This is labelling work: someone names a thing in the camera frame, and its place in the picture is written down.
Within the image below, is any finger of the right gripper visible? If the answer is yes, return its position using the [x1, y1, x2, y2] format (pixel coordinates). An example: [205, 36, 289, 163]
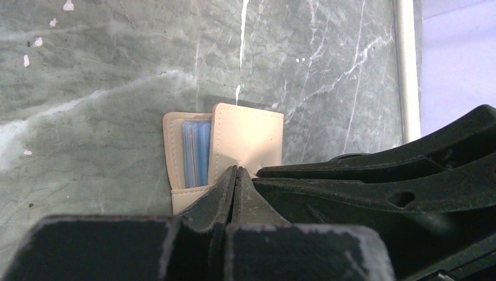
[253, 154, 495, 280]
[256, 105, 495, 183]

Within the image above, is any white PVC pipe frame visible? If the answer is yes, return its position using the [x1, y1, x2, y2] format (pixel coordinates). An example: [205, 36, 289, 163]
[393, 0, 421, 143]

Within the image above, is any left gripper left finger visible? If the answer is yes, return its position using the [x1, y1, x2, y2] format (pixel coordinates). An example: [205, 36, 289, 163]
[2, 166, 237, 280]

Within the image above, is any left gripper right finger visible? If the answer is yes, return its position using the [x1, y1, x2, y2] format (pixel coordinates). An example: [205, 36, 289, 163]
[223, 167, 395, 280]

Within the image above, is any tan leather card holder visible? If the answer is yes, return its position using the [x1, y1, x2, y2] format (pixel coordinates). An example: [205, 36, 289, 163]
[163, 103, 284, 214]

